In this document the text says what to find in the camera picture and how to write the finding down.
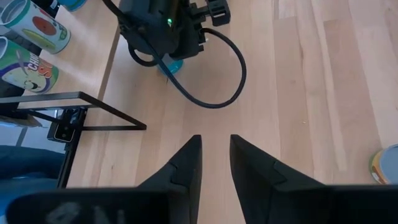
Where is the green soup tin can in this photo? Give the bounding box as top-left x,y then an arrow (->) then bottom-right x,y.
0,36 -> 60,95

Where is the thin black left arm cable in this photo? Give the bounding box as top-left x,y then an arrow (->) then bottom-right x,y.
127,46 -> 162,68

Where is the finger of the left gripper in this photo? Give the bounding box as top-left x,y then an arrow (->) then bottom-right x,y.
191,0 -> 231,27

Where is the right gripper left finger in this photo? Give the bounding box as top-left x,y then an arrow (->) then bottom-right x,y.
6,134 -> 203,224

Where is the table-level camera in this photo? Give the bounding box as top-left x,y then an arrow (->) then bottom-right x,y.
46,107 -> 88,144

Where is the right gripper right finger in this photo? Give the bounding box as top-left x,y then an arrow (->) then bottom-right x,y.
229,134 -> 398,224

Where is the teal short tin can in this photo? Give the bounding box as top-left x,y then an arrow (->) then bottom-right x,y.
157,55 -> 185,75

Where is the black aluminium table frame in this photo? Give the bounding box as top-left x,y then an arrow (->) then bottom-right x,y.
0,105 -> 90,190

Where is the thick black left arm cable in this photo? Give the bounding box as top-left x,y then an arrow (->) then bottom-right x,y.
101,0 -> 248,110

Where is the person's leg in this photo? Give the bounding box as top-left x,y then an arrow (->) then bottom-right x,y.
0,144 -> 67,218

